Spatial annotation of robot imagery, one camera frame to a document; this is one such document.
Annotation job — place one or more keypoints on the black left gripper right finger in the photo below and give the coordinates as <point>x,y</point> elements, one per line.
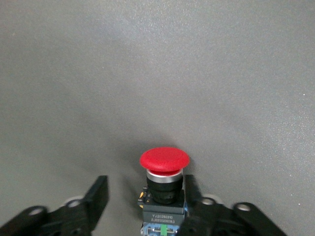
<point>221,221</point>

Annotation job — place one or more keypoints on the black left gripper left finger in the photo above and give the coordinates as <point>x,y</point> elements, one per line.
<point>81,216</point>

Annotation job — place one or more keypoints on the red mushroom push button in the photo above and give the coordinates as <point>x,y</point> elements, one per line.
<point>165,159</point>

